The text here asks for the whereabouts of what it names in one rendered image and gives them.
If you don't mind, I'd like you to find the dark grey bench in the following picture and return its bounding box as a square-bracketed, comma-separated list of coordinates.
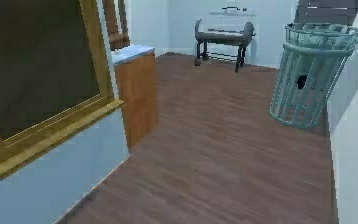
[193, 18, 256, 74]

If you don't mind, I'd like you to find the white wall shelf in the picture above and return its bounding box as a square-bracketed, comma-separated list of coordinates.
[209, 6, 256, 18]

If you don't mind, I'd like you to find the orange cabinet with white top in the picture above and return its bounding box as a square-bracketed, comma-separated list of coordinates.
[110, 44, 160, 150]

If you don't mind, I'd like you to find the gold framed dark window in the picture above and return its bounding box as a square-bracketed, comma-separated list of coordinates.
[0, 0, 125, 181]

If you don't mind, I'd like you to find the teal slatted laundry basket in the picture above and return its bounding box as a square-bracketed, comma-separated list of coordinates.
[269, 22, 358, 130]

